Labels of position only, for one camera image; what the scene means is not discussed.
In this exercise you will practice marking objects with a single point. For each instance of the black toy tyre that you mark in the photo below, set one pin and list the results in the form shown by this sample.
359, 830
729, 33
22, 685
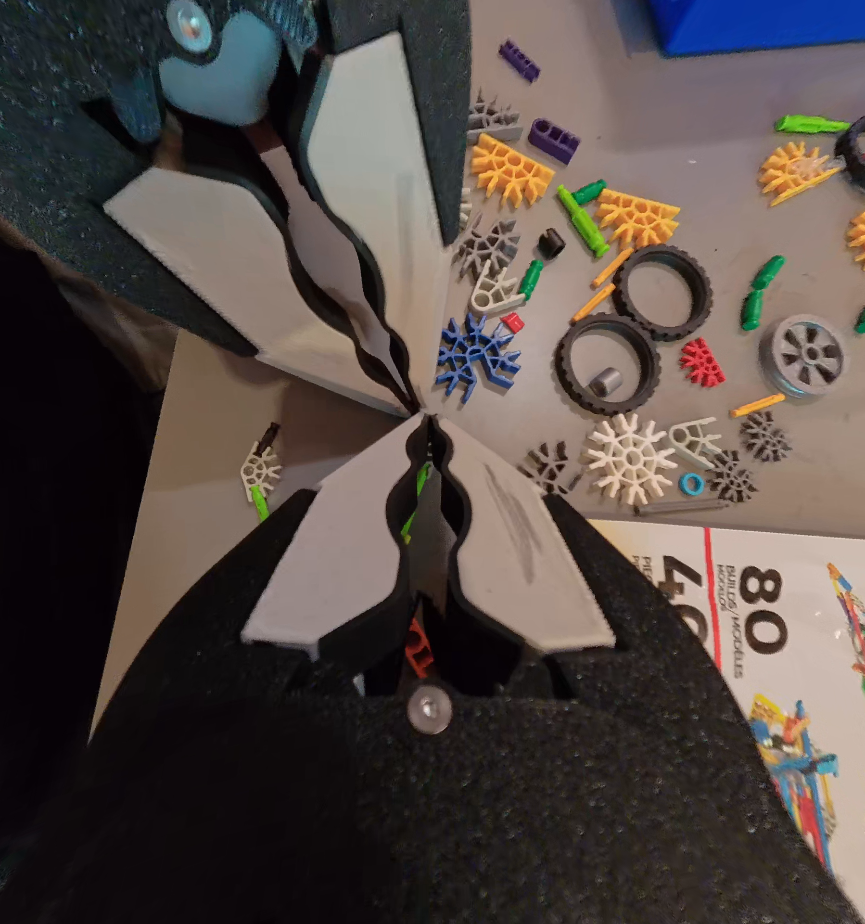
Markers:
663, 252
564, 364

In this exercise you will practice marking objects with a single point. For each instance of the grey wheel hub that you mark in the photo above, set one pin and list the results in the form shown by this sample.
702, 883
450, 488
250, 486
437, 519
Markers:
822, 364

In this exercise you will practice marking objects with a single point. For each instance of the long grey toy rod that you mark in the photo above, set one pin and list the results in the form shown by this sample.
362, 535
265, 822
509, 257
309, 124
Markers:
681, 507

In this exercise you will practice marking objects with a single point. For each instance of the toy wheel with tyre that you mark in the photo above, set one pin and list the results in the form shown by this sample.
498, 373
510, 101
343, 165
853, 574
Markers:
845, 155

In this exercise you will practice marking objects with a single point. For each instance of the chunky purple connector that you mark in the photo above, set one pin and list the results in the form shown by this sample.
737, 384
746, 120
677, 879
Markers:
551, 142

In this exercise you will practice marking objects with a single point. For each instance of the slim purple connector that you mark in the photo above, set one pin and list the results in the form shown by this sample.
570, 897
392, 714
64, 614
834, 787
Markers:
519, 60

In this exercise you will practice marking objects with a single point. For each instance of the dark grey snowflake connector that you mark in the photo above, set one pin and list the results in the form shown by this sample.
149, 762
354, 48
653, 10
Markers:
483, 249
763, 439
728, 478

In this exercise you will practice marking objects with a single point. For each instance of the building set instruction booklet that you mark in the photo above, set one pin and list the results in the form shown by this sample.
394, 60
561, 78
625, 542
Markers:
800, 650

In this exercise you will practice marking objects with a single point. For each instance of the grey fan connector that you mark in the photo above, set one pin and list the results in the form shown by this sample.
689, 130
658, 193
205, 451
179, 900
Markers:
497, 128

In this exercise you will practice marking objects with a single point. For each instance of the light green toy rod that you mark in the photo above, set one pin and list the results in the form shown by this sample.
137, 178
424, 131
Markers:
582, 220
811, 124

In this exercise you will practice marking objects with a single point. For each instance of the white snowflake connector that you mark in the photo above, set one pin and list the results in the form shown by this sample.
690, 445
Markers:
619, 460

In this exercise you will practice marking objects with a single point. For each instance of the light grey wedge connector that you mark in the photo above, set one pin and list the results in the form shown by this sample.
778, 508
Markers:
691, 444
466, 209
490, 297

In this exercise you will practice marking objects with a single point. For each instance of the blue plastic box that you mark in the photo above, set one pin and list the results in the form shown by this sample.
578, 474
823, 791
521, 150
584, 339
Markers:
764, 25

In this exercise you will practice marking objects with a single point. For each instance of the small grey cylinder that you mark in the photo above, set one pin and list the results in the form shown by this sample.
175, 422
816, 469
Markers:
606, 381

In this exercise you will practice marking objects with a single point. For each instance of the small red toy piece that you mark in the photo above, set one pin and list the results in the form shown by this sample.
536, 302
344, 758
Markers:
512, 322

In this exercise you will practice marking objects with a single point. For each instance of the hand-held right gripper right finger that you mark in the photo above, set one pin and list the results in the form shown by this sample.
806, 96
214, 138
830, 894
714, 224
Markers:
541, 577

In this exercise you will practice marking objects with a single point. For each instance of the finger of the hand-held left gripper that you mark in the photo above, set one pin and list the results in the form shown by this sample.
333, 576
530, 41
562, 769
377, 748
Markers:
375, 159
216, 252

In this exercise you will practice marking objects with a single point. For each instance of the red fan connector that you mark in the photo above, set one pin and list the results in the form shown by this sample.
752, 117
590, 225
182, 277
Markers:
699, 363

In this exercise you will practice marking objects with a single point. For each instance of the orange toy rod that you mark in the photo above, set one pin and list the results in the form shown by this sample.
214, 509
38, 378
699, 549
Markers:
593, 302
613, 265
757, 406

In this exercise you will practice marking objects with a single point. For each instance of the small black cap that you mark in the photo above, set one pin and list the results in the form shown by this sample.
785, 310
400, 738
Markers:
551, 244

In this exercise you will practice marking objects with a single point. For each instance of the blue snowflake connector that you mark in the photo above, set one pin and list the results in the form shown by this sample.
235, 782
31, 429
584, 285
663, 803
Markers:
468, 357

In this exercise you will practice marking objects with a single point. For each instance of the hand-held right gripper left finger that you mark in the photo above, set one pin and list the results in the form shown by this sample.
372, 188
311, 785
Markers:
324, 556

